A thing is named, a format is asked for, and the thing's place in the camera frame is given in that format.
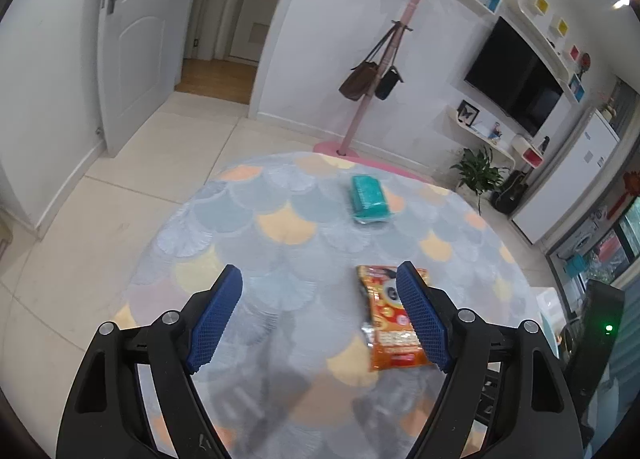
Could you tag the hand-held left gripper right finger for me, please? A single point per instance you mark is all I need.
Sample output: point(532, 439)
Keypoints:
point(425, 319)

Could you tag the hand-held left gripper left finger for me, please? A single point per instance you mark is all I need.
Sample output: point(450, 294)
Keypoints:
point(215, 319)

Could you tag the orange snack packet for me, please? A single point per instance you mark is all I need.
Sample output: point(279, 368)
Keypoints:
point(385, 319)

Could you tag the teal plastic basket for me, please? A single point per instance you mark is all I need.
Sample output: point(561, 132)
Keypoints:
point(552, 336)

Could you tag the blue bucket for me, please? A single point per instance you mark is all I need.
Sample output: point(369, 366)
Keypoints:
point(575, 266)

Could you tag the white washing machine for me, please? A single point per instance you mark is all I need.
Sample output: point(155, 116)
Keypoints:
point(582, 239)

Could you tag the scale-patterned tablecloth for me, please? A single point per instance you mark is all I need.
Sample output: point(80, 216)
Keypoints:
point(280, 239)

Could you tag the teal tissue pack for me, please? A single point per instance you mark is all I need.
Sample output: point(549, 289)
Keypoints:
point(369, 199)

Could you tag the red knot ornament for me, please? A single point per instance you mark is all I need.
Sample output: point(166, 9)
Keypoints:
point(622, 194)

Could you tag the black guitar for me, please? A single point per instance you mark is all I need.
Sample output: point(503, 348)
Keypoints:
point(510, 194)

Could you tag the potted green plant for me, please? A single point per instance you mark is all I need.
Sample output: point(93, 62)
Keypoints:
point(480, 174)

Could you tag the white refrigerator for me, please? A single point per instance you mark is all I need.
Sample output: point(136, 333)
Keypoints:
point(570, 174)

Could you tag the red white box shelf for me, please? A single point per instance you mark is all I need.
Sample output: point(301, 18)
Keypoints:
point(527, 151)

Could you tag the pen holder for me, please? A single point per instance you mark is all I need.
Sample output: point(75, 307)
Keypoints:
point(496, 131)

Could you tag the dark figurine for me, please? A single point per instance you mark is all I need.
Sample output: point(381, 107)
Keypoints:
point(543, 143)

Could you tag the flower decoration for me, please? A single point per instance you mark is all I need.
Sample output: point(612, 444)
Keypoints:
point(607, 106)

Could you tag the black handbag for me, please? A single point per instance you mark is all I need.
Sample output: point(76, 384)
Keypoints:
point(387, 84)

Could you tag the brown handbag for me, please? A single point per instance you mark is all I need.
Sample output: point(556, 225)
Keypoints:
point(357, 81)

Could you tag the pink coat rack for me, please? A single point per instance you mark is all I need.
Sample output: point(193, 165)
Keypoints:
point(395, 49)

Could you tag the red round hand fan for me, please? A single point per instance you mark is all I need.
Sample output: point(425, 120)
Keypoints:
point(585, 61)

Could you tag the white room door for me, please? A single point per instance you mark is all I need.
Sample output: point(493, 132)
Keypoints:
point(135, 39)

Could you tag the white hallway door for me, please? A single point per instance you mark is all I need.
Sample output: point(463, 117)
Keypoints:
point(250, 14)

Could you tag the low white wall shelf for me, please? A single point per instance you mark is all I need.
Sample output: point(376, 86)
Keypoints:
point(500, 151)

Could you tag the butterfly picture frame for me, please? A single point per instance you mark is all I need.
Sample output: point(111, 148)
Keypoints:
point(468, 114)

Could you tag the small blue wall shelf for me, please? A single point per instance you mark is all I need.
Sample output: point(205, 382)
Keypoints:
point(576, 86)

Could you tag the black wall television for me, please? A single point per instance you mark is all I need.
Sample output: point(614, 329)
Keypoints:
point(515, 79)

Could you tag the red cube wall shelf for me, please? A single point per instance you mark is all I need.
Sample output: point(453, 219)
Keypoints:
point(573, 53)

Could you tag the curved white wall shelf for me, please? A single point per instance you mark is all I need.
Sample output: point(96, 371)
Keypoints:
point(540, 36)

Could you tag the yellow cube wall shelf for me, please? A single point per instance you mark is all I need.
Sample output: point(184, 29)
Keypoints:
point(561, 28)
point(540, 4)

